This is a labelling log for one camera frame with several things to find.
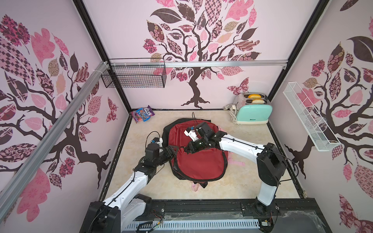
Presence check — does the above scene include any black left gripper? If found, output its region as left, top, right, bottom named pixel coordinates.
left=153, top=145, right=178, bottom=167

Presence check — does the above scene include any black backpack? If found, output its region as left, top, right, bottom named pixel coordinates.
left=161, top=117, right=228, bottom=188

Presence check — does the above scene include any pink backpack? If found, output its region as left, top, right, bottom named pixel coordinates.
left=191, top=152, right=245, bottom=192

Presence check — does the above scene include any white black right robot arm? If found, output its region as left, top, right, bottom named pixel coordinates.
left=184, top=122, right=287, bottom=216

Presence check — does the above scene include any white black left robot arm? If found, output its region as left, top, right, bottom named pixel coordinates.
left=80, top=143, right=179, bottom=233

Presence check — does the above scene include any pink red candy bag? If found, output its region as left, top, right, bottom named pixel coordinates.
left=130, top=111, right=141, bottom=123

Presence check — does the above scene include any purple Skittles candy bag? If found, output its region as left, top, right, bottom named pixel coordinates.
left=144, top=106, right=155, bottom=117

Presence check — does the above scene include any blue M&M's candy bag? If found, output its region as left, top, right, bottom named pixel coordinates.
left=136, top=108, right=151, bottom=121

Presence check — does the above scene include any mint green toaster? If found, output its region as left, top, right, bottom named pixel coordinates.
left=234, top=92, right=273, bottom=124

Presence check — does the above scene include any white toaster power cord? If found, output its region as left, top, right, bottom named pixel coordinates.
left=223, top=104, right=240, bottom=125

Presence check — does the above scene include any white slotted cable duct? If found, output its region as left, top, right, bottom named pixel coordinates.
left=122, top=219, right=261, bottom=232

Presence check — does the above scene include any aluminium rail back wall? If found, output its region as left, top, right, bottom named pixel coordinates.
left=111, top=60, right=288, bottom=68

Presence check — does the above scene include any aluminium rail wall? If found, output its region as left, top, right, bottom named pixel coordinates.
left=111, top=60, right=288, bottom=68
left=0, top=62, right=109, bottom=222

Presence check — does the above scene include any black wire basket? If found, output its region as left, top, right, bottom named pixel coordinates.
left=101, top=58, right=167, bottom=88

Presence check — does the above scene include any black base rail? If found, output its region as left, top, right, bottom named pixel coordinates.
left=137, top=198, right=322, bottom=220

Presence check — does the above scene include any white wire shelf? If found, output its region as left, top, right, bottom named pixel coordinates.
left=283, top=82, right=342, bottom=151

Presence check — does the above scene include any aluminium rail left wall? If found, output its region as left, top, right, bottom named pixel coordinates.
left=0, top=62, right=109, bottom=222

